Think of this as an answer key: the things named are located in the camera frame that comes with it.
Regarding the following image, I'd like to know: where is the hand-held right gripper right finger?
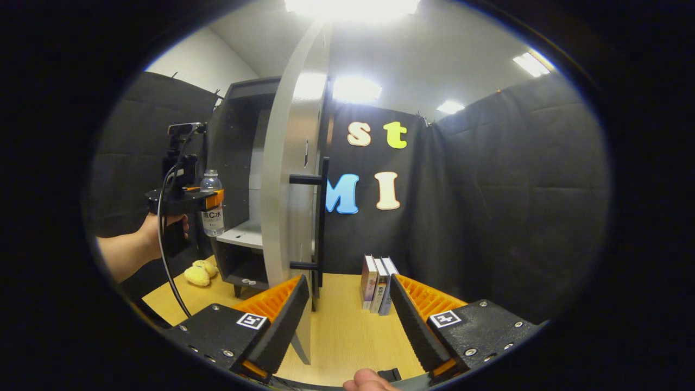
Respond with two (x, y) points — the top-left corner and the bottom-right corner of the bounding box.
(390, 273), (546, 385)

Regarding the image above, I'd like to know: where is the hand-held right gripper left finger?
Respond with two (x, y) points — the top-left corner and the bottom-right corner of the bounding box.
(163, 274), (310, 383)

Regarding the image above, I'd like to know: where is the dark grey cabinet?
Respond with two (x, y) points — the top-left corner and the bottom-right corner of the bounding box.
(206, 76), (283, 298)

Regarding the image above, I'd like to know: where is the light grey cabinet door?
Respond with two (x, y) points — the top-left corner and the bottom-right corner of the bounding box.
(261, 19), (334, 365)

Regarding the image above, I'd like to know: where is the black door handle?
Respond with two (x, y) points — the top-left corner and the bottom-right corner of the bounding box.
(289, 156), (331, 288)

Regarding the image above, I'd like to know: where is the blue spine book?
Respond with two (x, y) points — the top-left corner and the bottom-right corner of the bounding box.
(378, 256), (400, 316)

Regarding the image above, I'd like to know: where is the grey spine book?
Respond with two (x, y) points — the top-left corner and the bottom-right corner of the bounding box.
(371, 258), (389, 314)

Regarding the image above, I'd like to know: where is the white pink book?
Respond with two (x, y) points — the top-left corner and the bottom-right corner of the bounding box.
(361, 254), (378, 311)

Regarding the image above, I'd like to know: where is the yellow plush toy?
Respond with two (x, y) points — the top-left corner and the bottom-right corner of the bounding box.
(184, 260), (219, 287)

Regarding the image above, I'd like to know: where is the black backdrop cloth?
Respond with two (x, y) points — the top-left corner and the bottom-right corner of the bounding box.
(87, 71), (611, 326)

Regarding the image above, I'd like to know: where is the bright ceiling light panel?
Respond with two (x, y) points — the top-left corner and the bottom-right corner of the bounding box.
(331, 76), (383, 105)

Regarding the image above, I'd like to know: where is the large ceiling light panel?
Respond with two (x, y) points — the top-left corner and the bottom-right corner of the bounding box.
(284, 0), (421, 23)

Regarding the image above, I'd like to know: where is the long ceiling light panel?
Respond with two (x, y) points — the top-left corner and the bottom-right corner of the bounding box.
(512, 50), (555, 78)

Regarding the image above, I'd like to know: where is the black cable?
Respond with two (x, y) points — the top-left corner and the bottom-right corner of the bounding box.
(156, 126), (206, 318)

